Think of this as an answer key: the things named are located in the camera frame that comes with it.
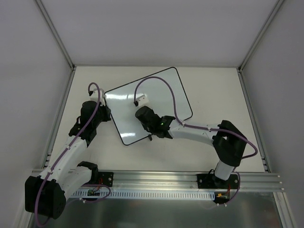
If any white whiteboard black frame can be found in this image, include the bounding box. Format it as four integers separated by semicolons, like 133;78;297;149
104;67;193;146

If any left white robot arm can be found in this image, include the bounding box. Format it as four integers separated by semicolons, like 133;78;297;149
25;101;111;219

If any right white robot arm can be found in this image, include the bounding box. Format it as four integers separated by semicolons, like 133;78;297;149
135;106;248;189

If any small green circuit board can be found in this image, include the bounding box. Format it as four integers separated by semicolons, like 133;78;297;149
87;189;100;197

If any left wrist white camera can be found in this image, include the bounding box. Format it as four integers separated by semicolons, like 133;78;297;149
89;88;106;106

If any wrist white camera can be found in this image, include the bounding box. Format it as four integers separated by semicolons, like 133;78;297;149
134;95;150;107
89;88;106;106

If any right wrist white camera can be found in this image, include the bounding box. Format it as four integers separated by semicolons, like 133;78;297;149
134;95;150;107

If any left table edge aluminium rail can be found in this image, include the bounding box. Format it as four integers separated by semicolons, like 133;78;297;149
40;66;76;169

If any front aluminium rail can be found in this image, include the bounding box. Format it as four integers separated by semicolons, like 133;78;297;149
100;170;285;192

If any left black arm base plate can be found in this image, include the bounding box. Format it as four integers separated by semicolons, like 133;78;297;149
97;171;114;187

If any white slotted cable duct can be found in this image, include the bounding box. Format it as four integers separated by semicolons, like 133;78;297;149
71;189;215;201

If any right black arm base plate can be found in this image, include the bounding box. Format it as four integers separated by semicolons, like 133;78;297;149
196;173;239;190

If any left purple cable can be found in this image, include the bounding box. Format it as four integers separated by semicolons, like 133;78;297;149
34;82;111;226

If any left corner aluminium post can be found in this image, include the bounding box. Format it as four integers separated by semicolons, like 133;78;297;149
34;0;75;70

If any corner aluminium post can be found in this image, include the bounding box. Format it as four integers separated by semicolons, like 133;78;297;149
238;0;285;72
34;0;75;70

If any right corner aluminium post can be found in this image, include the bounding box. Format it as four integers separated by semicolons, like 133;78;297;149
238;0;285;72

